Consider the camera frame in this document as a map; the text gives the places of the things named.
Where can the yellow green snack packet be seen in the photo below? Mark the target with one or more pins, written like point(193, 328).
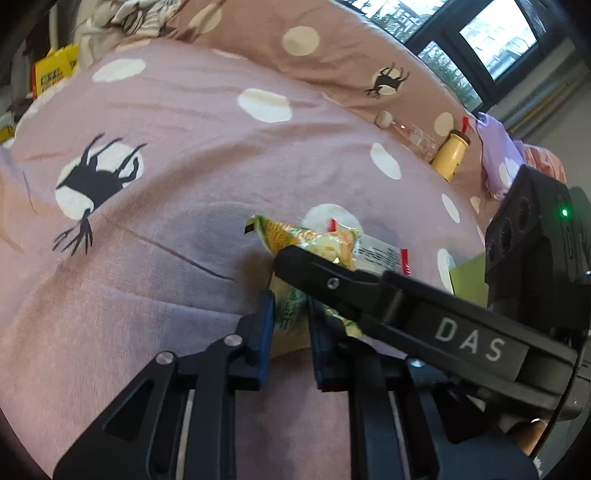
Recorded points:
point(295, 240)

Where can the pink polka dot bed sheet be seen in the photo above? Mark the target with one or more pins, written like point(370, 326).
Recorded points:
point(184, 161)

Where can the clear plastic bottle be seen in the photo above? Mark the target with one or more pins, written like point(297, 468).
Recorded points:
point(411, 136)

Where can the red white snack packet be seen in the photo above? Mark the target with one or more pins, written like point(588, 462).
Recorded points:
point(378, 254)

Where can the window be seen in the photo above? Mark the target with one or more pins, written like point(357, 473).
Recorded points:
point(461, 41)

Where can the purple polka dot pillow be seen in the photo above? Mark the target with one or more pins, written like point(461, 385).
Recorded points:
point(501, 152)

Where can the yellow bottle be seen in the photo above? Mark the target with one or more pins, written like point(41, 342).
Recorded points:
point(450, 157)

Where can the pink patterned cloth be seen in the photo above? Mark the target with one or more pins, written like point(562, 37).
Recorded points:
point(547, 161)

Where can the striped cloth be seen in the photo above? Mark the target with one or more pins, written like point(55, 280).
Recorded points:
point(134, 18)

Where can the yellow bag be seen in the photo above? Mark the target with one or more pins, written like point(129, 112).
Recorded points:
point(53, 71)

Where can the green board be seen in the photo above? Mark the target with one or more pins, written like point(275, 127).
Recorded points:
point(468, 281)

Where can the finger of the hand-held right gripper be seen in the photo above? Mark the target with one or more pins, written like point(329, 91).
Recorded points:
point(332, 288)

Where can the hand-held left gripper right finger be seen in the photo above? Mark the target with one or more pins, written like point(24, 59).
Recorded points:
point(319, 355)

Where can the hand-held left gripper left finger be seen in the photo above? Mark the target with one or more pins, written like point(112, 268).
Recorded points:
point(267, 332)

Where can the person's right hand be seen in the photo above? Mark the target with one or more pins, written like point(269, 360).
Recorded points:
point(531, 436)

